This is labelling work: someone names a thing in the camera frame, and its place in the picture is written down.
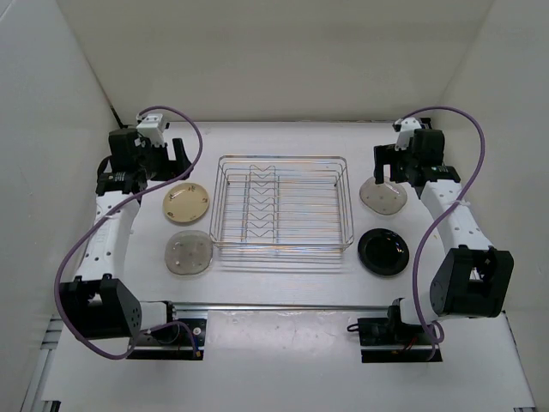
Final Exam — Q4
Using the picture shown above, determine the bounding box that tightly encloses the clear plate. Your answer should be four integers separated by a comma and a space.
359, 176, 407, 215
165, 230, 214, 276

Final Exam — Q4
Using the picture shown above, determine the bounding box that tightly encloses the beige round plate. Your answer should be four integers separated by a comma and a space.
162, 183, 209, 224

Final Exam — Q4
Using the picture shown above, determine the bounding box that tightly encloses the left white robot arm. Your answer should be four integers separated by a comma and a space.
54, 128, 196, 361

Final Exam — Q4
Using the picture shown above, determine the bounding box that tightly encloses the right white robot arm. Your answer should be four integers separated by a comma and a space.
373, 128, 514, 343

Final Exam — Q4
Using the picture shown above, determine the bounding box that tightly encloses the black round plate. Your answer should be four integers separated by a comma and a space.
358, 228, 410, 277

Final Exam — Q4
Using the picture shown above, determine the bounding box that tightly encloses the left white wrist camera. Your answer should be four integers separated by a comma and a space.
136, 113, 167, 147

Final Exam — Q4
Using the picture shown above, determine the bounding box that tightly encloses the chrome wire dish rack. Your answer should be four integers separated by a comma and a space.
209, 154, 354, 255

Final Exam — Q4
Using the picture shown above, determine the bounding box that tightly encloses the metal rail bar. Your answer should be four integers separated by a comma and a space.
174, 302, 388, 312

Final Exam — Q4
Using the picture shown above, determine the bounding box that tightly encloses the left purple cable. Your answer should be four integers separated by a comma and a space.
55, 106, 203, 361

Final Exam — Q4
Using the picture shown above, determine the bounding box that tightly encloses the purple cable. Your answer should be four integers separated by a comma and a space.
55, 106, 203, 361
400, 106, 487, 345

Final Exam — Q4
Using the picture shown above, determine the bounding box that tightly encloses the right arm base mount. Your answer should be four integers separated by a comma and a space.
347, 318, 443, 364

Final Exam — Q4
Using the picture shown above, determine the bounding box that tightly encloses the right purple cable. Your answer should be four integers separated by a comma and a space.
400, 106, 487, 345

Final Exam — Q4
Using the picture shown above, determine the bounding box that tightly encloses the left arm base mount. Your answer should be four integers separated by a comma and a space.
128, 312, 208, 361

